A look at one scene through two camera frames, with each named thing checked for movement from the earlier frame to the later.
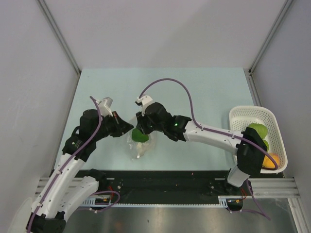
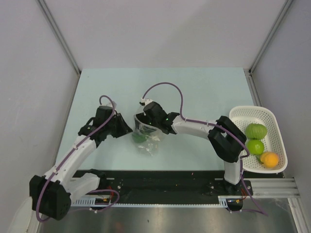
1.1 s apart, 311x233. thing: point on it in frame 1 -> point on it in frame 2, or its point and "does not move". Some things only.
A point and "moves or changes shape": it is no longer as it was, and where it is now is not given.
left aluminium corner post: (59, 35) does not move
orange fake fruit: (267, 163) does not move
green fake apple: (267, 144) moves or changes shape
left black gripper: (121, 126) does not move
